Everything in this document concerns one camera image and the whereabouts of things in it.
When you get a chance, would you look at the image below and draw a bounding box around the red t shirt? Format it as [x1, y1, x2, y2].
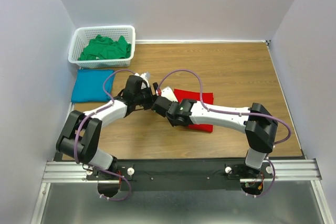
[174, 89, 214, 133]

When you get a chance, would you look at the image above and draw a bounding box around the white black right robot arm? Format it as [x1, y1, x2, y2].
[152, 96, 278, 178]

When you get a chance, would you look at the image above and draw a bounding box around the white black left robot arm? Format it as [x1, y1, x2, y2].
[56, 72, 156, 179]

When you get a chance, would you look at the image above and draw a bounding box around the blue folded t shirt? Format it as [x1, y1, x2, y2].
[71, 69, 114, 103]

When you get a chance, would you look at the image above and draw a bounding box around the white plastic laundry basket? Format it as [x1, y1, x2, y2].
[68, 25, 135, 68]

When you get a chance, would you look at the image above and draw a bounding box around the green crumpled t shirt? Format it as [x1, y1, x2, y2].
[78, 35, 131, 61]

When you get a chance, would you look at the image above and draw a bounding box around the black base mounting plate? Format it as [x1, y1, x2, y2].
[86, 158, 272, 196]

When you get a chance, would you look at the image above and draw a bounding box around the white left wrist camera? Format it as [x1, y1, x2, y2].
[140, 72, 151, 89]

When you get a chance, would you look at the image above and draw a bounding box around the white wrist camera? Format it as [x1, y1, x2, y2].
[161, 87, 178, 102]
[140, 72, 151, 89]

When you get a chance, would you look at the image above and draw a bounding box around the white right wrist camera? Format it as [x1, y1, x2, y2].
[161, 87, 178, 102]

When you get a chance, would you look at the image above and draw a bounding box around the white table edge rail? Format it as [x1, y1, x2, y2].
[135, 39, 271, 45]

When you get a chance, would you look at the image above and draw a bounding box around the aluminium frame rail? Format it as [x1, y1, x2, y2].
[42, 159, 322, 183]

